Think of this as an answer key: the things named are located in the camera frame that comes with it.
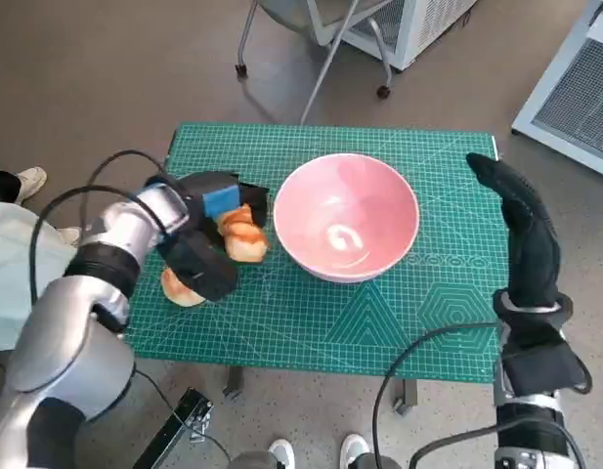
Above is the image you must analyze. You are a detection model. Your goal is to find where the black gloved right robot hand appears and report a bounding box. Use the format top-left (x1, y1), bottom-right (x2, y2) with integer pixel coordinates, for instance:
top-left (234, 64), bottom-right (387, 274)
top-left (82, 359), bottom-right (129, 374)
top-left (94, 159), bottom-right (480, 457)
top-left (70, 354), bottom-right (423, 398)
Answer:
top-left (465, 151), bottom-right (562, 310)

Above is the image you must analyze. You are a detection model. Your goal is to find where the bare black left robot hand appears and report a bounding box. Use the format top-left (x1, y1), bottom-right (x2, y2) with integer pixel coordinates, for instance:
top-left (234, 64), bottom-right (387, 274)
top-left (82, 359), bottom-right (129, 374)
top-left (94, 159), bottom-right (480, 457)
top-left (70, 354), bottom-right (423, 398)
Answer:
top-left (176, 169), bottom-right (271, 236)

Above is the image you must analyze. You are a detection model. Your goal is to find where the long twisted bread loaf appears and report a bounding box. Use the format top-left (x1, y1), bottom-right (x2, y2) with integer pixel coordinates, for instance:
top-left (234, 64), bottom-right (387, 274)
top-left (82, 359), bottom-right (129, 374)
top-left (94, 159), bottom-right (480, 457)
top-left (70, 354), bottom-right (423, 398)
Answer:
top-left (216, 203), bottom-right (269, 265)

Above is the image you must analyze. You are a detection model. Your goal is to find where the round bread bun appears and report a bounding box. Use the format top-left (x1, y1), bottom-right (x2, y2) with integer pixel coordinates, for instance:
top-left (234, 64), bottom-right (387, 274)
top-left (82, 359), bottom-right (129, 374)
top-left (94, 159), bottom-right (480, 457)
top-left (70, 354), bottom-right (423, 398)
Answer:
top-left (161, 267), bottom-right (207, 308)

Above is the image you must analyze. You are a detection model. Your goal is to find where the pink bowl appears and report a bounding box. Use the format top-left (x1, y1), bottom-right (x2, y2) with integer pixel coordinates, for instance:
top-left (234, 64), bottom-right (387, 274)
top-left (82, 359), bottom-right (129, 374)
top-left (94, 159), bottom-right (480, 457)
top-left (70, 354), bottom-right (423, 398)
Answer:
top-left (274, 152), bottom-right (420, 285)

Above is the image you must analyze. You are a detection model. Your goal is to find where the green cutting mat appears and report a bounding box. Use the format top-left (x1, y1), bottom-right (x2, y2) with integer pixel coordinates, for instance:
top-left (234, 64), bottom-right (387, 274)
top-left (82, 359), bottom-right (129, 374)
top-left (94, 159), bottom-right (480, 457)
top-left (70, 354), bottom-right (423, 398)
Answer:
top-left (122, 121), bottom-right (510, 385)

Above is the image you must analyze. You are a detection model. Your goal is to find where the white cabinet with mesh panel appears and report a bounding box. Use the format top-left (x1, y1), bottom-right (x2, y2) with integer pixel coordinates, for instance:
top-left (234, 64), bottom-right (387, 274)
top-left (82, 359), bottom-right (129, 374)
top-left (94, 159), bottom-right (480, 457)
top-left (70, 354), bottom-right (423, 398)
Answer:
top-left (305, 0), bottom-right (481, 73)
top-left (510, 0), bottom-right (603, 183)

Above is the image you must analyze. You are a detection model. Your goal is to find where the black table leg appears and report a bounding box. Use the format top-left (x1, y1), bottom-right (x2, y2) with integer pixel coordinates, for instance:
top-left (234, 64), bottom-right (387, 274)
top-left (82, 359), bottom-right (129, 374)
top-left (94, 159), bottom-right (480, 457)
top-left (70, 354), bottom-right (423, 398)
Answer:
top-left (223, 365), bottom-right (244, 398)
top-left (392, 378), bottom-right (420, 417)

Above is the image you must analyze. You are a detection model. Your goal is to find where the grey chair with casters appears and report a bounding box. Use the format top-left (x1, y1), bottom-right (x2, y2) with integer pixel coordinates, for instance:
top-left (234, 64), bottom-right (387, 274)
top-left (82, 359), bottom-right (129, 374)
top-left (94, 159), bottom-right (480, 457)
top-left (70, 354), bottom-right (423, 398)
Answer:
top-left (235, 0), bottom-right (395, 126)

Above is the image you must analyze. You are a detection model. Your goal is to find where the person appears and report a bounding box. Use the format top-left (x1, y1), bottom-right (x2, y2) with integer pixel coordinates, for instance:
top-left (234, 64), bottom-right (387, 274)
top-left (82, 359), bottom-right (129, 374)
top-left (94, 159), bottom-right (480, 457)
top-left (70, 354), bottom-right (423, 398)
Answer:
top-left (0, 164), bottom-right (83, 353)

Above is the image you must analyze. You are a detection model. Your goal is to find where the white shoe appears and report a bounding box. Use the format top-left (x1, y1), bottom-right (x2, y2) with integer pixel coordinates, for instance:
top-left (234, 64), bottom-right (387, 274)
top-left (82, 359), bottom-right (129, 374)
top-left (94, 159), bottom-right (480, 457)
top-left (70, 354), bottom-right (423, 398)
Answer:
top-left (267, 439), bottom-right (296, 469)
top-left (339, 433), bottom-right (369, 469)

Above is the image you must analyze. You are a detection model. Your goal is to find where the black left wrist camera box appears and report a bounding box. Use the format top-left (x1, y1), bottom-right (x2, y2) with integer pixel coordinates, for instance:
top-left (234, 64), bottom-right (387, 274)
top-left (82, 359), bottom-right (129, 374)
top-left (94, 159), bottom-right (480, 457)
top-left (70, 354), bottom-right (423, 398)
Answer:
top-left (158, 228), bottom-right (239, 305)

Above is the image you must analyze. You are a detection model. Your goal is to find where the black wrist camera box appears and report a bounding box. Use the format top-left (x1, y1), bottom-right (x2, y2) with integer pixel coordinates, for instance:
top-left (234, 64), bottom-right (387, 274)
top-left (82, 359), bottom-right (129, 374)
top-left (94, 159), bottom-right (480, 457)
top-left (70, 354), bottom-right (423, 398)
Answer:
top-left (158, 228), bottom-right (239, 305)
top-left (500, 331), bottom-right (593, 398)

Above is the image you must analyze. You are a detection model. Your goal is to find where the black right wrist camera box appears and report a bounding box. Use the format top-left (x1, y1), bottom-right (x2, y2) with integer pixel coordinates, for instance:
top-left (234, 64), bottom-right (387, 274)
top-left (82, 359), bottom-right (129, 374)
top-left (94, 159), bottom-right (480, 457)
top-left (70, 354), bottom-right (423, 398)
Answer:
top-left (500, 331), bottom-right (593, 398)

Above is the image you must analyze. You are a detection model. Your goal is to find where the thin black floor cable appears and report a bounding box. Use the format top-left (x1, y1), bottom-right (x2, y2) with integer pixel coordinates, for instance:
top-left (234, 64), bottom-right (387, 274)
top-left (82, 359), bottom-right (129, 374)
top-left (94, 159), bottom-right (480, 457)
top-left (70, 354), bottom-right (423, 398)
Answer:
top-left (134, 368), bottom-right (233, 463)

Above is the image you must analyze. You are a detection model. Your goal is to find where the black metal bracket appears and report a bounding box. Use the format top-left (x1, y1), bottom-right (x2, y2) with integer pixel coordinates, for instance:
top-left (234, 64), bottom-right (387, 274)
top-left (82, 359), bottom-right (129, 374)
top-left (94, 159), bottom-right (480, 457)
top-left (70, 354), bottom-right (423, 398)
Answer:
top-left (132, 388), bottom-right (217, 469)

